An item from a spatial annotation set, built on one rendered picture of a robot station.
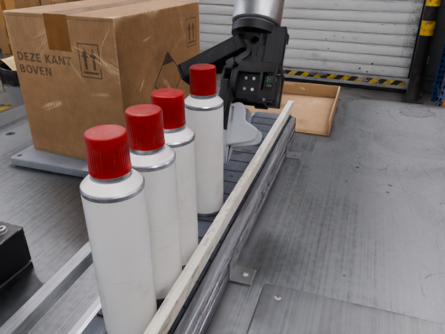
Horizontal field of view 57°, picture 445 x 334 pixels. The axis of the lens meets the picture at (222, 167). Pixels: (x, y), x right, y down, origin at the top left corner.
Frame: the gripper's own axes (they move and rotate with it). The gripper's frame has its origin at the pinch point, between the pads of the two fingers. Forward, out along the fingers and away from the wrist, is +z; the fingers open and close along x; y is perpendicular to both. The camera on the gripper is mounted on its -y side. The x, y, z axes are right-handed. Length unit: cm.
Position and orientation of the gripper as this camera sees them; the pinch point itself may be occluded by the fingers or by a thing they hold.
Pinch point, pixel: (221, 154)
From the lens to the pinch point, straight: 62.5
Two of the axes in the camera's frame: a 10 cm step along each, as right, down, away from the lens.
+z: -1.6, 9.9, -0.3
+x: 2.8, 0.7, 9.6
